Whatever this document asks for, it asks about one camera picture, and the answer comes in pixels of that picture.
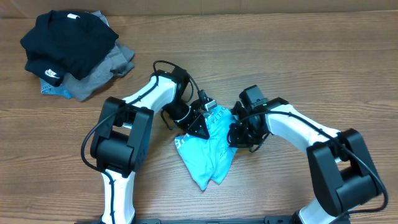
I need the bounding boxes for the light blue t-shirt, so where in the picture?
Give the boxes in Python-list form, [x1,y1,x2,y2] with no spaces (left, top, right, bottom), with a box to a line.
[174,106,237,191]

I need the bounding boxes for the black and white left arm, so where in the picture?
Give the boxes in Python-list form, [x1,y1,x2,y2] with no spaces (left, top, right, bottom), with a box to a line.
[87,67,210,223]

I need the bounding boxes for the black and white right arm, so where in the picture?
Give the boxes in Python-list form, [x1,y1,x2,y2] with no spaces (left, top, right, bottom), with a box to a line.
[227,93,389,223]

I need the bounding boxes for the grey folded garment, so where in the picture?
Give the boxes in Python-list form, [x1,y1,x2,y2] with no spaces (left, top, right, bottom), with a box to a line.
[62,11,136,102]

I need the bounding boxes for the blue denim folded garment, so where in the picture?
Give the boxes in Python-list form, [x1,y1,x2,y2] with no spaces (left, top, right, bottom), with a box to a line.
[40,78,73,100]

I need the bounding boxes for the black folded nike garment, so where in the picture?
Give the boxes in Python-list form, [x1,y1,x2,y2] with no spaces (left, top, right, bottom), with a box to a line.
[21,10,119,86]

